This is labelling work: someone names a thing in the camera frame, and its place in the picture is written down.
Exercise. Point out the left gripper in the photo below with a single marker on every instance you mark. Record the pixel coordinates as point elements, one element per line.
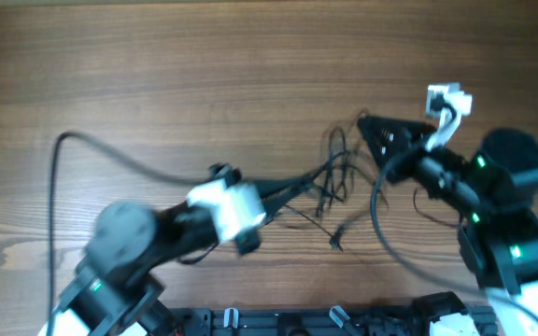
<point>220,172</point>

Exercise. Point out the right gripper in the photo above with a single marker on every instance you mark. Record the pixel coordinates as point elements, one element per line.
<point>405,132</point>

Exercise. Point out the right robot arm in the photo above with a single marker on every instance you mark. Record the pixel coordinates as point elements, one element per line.
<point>493,193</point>

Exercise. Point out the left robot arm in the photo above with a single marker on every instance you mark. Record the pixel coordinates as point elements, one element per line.
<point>113,291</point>

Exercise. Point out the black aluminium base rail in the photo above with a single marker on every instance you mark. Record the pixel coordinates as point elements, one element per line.
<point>442,313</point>

